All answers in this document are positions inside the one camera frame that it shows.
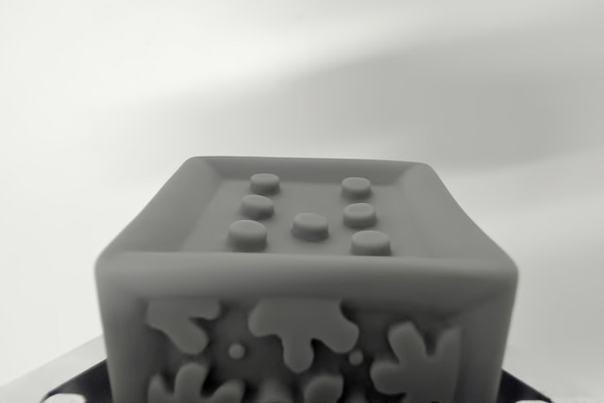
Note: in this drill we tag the black-padded silver gripper right finger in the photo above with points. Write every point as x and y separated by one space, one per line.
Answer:
519 389

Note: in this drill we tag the black-padded silver gripper left finger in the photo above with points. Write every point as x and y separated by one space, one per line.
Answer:
85 381

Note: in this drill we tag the grey embossed soft cube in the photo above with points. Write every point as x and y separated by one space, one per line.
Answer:
302 275

